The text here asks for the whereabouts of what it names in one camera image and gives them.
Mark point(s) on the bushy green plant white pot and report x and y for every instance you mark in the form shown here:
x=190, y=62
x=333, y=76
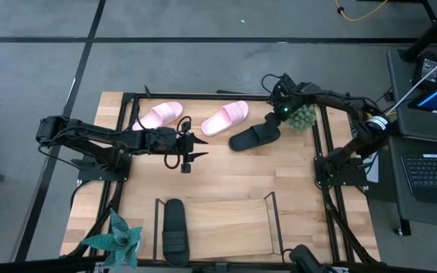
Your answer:
x=302, y=119

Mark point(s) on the white label sheet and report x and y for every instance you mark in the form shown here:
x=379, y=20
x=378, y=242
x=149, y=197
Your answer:
x=373, y=174

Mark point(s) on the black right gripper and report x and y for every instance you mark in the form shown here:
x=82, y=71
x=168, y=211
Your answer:
x=287, y=96

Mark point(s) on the pink slide sandal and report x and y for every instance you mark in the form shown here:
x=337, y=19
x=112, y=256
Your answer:
x=161, y=112
x=224, y=118

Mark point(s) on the black slide sandal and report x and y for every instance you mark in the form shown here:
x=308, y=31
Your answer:
x=175, y=227
x=249, y=139

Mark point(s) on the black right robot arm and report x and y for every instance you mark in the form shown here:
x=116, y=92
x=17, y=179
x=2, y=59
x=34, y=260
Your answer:
x=340, y=100

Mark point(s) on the black laptop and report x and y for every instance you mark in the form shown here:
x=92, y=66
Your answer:
x=432, y=172

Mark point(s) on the black desk leg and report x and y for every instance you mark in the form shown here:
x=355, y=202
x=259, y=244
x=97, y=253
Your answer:
x=431, y=34

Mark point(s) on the teal spiky artificial plant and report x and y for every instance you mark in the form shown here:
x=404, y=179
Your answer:
x=121, y=237

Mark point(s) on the black power adapter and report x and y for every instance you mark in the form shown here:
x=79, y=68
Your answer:
x=427, y=68

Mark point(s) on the laptop computer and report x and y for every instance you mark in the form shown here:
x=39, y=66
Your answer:
x=408, y=129

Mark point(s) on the black metal table frame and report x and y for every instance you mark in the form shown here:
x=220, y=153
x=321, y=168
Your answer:
x=203, y=96

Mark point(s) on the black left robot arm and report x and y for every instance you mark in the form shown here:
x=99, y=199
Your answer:
x=89, y=132

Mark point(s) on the wooden shelf with black legs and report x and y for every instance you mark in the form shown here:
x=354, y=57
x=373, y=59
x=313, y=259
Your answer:
x=233, y=227

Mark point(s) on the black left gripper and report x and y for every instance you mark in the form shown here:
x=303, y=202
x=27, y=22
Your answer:
x=165, y=140

